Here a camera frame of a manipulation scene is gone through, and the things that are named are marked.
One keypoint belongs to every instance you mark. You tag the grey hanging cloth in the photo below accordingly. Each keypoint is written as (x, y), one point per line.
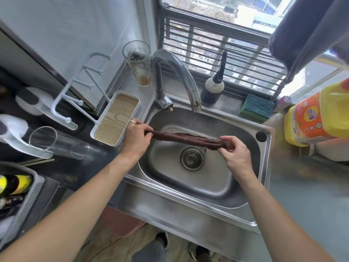
(305, 29)

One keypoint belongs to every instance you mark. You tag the reddish brown bucket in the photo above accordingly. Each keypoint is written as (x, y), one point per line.
(120, 222)

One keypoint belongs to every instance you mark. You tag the person's left forearm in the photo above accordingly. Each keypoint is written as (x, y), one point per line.
(68, 210)

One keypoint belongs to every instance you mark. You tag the person's left thumb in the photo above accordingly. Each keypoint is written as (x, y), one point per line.
(146, 140)

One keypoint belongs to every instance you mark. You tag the person's right hand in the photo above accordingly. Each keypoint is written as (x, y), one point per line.
(238, 158)

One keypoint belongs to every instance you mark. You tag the person's shoe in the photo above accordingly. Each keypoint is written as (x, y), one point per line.
(200, 252)
(163, 240)

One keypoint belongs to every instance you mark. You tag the yellow and black bottle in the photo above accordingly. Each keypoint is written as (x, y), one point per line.
(16, 184)

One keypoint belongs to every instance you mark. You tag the white round plastic scoop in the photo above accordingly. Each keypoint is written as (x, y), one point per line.
(32, 100)

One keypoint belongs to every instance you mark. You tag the chrome curved faucet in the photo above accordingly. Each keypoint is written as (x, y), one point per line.
(174, 64)

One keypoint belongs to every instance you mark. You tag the person's left leg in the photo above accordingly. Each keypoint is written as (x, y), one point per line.
(148, 252)

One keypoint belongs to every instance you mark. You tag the twisted brown cloth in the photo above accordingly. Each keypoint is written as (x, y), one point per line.
(185, 138)

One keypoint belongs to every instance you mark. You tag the person's left shoe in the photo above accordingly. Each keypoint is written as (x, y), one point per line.
(163, 240)

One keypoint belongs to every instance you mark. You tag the person's left hand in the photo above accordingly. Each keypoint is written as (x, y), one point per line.
(133, 141)

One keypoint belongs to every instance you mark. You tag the green and yellow sponge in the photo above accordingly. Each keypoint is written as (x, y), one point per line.
(257, 107)

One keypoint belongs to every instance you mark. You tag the person's right thumb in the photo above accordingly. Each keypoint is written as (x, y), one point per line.
(225, 153)

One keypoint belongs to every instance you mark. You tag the white rack with wood-pattern tray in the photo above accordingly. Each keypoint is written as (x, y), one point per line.
(116, 120)

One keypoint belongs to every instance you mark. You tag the pink small packet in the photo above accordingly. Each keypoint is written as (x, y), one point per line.
(282, 104)

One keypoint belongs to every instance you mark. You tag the person's right shoe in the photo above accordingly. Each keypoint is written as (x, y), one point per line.
(200, 252)

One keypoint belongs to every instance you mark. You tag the black sink hole cap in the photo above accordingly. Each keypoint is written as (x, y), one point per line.
(261, 136)

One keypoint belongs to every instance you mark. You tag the dark metal window grille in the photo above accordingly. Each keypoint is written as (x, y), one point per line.
(207, 40)

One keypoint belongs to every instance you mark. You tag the person's right forearm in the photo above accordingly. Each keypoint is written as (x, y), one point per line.
(278, 218)

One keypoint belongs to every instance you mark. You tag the metal sink drain strainer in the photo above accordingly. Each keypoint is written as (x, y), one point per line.
(192, 158)

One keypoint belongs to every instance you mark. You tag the stainless steel sink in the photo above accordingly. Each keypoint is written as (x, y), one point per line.
(169, 193)

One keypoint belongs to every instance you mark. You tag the black bottle brush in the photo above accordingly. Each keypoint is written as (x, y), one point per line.
(214, 87)

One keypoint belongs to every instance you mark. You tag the grey plastic basket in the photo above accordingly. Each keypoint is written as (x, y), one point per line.
(26, 204)

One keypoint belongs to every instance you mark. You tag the dirty tall drinking glass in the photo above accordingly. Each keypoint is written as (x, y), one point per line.
(137, 65)

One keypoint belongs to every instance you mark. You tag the white plastic ladle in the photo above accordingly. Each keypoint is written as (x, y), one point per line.
(16, 133)

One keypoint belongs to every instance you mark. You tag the yellow detergent bottle orange label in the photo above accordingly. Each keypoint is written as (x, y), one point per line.
(313, 117)

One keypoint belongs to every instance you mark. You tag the clear empty glass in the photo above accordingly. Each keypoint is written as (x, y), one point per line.
(58, 143)

